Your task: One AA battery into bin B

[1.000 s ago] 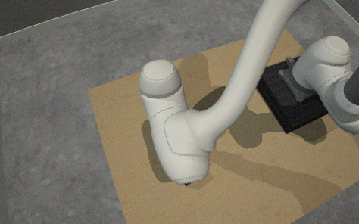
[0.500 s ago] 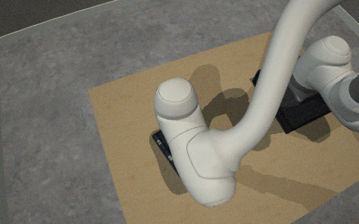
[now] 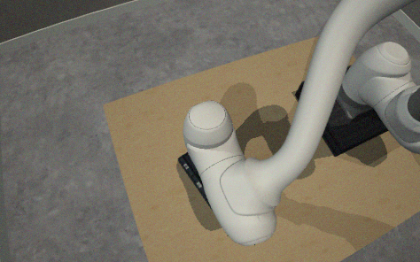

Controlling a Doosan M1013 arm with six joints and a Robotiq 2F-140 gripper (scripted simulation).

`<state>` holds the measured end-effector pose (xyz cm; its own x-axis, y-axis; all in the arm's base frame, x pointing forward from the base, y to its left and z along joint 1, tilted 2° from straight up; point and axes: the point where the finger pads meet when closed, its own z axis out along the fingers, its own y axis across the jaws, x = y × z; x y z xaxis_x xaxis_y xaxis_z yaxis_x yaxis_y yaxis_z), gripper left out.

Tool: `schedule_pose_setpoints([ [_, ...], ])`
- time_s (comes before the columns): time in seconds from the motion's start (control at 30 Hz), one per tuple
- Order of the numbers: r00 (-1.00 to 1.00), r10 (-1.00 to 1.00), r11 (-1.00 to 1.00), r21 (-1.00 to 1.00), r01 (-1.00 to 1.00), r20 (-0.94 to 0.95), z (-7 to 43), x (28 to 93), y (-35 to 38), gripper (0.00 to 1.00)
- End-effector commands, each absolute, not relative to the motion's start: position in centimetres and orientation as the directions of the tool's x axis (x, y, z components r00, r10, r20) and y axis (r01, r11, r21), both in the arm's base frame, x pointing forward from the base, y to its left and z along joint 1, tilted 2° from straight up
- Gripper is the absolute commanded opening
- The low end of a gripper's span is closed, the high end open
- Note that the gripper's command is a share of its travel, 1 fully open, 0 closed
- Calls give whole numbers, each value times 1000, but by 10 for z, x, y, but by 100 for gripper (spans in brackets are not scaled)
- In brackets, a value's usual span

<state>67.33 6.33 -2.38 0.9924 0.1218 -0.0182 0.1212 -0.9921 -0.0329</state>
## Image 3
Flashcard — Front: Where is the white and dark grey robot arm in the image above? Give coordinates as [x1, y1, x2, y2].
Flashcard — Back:
[183, 0, 420, 246]

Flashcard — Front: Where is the dark grey rack of three bins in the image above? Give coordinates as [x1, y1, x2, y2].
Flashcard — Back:
[178, 152, 212, 209]

